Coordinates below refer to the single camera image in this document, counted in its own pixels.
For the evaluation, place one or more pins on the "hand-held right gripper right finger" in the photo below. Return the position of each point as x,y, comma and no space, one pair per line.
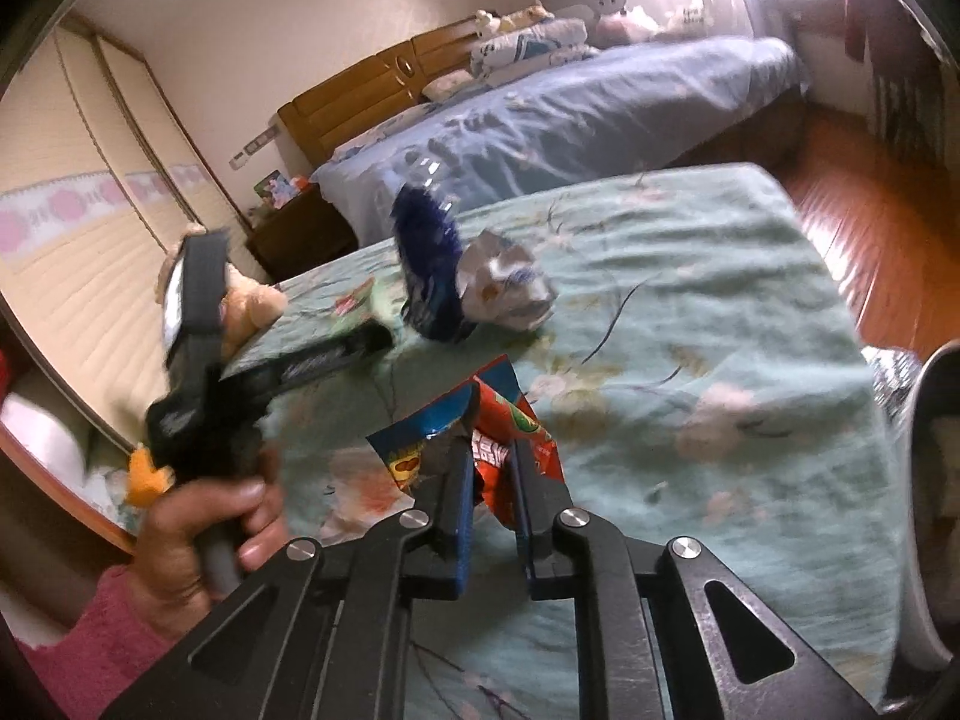
526,532

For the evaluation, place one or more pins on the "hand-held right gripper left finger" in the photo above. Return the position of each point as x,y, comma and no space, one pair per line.
463,532

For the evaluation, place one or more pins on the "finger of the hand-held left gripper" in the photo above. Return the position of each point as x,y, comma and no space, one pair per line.
322,360

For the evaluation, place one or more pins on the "green wrapper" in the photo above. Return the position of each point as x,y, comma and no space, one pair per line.
360,307

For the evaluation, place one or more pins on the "red and blue snack packet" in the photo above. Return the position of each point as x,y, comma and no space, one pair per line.
502,427

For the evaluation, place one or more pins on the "white trash bin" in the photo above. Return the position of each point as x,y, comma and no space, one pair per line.
930,540

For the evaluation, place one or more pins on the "person's left forearm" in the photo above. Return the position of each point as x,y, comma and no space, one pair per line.
90,652

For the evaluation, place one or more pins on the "person's left hand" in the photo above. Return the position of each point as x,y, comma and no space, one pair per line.
180,540

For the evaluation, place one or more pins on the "peach plush toy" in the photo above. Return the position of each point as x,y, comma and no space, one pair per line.
251,304

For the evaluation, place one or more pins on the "small orange object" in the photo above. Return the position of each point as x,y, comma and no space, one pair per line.
146,480

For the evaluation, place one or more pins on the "wooden nightstand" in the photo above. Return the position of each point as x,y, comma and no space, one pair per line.
300,240

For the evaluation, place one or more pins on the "dark blue packet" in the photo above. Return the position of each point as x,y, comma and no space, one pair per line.
427,270

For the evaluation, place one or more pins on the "picture on nightstand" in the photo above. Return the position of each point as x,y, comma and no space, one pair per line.
279,189

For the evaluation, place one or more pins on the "sliding door wardrobe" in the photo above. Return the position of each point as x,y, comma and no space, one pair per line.
90,240

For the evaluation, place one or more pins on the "crumpled silver wrapper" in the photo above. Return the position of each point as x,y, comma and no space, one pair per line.
506,281

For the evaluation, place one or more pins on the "wooden headboard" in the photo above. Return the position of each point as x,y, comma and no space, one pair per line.
352,97

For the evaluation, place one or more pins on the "white pillow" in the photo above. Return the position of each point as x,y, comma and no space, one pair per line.
448,85

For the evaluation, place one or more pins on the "bed with blue sheet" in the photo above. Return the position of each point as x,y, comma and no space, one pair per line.
585,112

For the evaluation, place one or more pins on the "plush toys on headboard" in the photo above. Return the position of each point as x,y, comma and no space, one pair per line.
514,17

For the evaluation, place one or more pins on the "grey baby crib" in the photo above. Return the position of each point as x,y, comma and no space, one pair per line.
652,4

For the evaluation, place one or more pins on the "striped cloth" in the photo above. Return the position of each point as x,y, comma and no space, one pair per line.
904,109

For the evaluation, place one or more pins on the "wall switch panel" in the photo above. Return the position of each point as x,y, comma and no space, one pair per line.
251,150

